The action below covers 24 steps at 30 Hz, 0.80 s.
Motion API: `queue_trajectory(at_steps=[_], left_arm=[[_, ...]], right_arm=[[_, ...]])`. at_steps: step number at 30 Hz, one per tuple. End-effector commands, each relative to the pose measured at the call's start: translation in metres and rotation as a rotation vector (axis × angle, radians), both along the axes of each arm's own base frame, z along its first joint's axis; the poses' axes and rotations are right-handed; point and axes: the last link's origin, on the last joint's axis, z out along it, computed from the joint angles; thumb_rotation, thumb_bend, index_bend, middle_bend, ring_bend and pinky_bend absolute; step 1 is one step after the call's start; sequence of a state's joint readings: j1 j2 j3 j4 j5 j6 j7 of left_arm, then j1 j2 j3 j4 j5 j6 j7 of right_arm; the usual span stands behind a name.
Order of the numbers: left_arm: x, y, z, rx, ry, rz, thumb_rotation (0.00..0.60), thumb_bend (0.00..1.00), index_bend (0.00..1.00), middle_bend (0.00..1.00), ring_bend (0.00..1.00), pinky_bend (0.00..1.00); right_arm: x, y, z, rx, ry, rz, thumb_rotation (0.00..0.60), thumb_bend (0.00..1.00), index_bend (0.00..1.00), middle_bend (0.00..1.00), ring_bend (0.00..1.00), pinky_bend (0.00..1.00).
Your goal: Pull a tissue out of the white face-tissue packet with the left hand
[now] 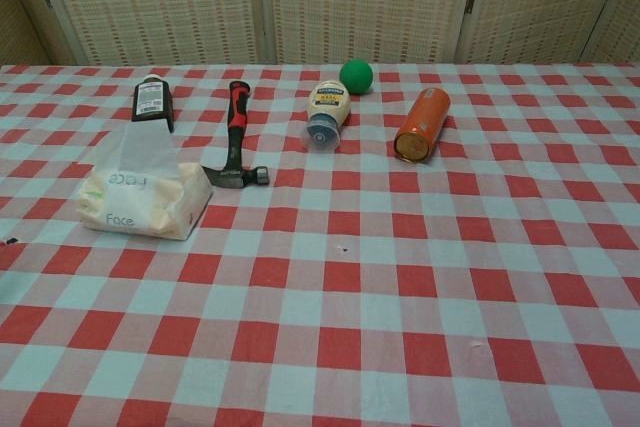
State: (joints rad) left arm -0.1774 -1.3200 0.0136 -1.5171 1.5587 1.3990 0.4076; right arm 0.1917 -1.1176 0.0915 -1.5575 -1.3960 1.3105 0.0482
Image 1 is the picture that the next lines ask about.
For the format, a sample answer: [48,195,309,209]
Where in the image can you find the woven folding screen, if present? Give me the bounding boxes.
[0,0,640,67]

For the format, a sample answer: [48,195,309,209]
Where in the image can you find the orange cylindrical can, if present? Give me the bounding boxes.
[392,86,452,165]

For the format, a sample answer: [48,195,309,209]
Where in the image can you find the mayonnaise squeeze bottle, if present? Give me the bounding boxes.
[300,79,354,152]

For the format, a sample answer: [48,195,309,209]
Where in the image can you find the dark brown syrup bottle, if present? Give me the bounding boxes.
[130,75,176,134]

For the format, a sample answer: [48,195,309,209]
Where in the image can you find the white tissue pack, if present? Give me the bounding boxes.
[76,162,214,243]

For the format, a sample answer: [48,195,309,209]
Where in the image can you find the green ball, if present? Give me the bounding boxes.
[338,58,374,95]

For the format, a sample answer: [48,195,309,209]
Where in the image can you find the red black claw hammer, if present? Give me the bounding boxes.
[200,80,271,189]

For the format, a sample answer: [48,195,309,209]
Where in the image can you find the red white checkered tablecloth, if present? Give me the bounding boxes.
[0,63,640,427]

